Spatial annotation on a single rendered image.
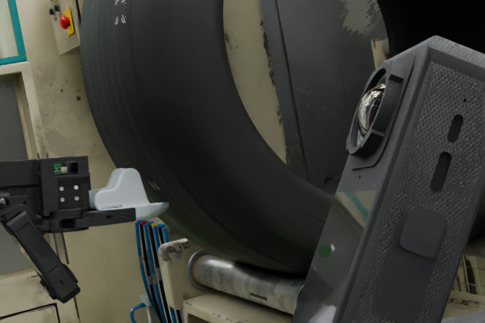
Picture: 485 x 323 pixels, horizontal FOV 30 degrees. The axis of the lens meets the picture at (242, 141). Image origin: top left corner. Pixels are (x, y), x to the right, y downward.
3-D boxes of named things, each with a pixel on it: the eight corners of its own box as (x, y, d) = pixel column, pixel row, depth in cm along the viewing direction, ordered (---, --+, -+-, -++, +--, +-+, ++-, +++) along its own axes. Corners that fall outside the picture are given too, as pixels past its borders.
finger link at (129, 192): (173, 164, 103) (94, 171, 99) (177, 216, 103) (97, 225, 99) (164, 164, 106) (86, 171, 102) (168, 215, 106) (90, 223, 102)
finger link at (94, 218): (138, 208, 99) (59, 215, 96) (140, 221, 99) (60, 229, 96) (126, 205, 104) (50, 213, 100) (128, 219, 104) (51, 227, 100)
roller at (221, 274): (222, 277, 135) (196, 289, 133) (213, 249, 134) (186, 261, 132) (341, 311, 103) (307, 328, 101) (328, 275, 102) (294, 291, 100)
